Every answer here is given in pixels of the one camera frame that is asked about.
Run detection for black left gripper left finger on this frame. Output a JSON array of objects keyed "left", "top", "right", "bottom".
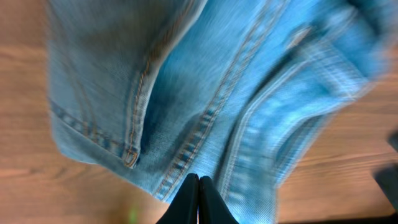
[{"left": 156, "top": 174, "right": 199, "bottom": 224}]

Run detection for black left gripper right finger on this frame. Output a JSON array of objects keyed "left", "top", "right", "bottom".
[{"left": 198, "top": 176, "right": 238, "bottom": 224}]

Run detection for blue denim jeans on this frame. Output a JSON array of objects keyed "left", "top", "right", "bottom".
[{"left": 47, "top": 0, "right": 397, "bottom": 223}]

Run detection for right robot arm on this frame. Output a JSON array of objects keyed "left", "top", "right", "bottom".
[{"left": 374, "top": 163, "right": 397, "bottom": 211}]

